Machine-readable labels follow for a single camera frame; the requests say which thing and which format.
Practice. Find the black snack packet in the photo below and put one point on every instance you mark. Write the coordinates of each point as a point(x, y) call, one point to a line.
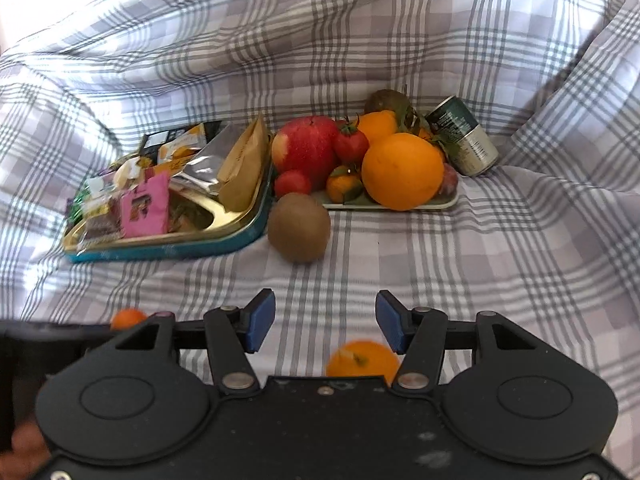
point(167, 136)

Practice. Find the pale green plate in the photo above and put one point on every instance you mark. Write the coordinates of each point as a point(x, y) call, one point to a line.
point(440, 204)

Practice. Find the orange with leaves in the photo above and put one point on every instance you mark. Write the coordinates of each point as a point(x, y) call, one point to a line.
point(377, 125)

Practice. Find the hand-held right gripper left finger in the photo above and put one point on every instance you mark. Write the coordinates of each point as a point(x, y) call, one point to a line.
point(260, 320)

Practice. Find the blue tin tray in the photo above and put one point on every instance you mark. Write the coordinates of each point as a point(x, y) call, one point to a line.
point(200, 247)

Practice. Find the silver foil packet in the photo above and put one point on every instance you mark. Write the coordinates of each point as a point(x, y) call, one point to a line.
point(207, 165)

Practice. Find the green candy wrapper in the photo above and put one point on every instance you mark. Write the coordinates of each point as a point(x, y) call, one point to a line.
point(75, 210)

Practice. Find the red apple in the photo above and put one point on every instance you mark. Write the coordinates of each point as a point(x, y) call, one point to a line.
point(305, 147)

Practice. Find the brown paper packet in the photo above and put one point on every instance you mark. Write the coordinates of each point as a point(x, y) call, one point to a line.
point(245, 165)

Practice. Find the clear snack packet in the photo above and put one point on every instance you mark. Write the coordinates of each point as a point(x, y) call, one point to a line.
point(100, 225)

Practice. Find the pink snack packet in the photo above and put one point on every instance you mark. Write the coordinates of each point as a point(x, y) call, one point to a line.
point(145, 205)

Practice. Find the green drink can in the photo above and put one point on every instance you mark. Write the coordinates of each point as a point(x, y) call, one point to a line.
point(462, 135)

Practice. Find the white candy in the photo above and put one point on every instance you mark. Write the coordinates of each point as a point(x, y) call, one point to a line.
point(128, 169)

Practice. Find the orange snack bar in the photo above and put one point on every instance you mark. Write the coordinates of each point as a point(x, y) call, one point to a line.
point(182, 149)

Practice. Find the small red tomato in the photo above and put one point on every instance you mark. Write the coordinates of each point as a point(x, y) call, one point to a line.
point(292, 183)

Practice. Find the large orange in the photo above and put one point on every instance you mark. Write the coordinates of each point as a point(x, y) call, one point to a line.
point(402, 170)

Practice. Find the small mandarin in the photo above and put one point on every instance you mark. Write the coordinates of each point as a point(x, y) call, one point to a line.
point(127, 317)
point(344, 185)

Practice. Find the person's left hand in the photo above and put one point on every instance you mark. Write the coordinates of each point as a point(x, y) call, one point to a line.
point(27, 452)

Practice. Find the brown kiwi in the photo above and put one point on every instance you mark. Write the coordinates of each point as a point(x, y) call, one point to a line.
point(299, 227)
point(385, 100)

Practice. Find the plaid blanket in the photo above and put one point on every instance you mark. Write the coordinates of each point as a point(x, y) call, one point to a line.
point(450, 270)

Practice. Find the dark red plum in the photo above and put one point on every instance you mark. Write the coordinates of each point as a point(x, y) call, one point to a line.
point(450, 180)

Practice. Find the mandarin with stem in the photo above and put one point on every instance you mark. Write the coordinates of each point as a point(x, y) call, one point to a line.
point(362, 360)

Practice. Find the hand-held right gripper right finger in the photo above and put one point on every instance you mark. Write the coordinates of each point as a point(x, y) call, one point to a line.
point(390, 320)

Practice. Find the red tomato with stem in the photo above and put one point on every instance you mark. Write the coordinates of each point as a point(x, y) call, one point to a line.
point(350, 144)

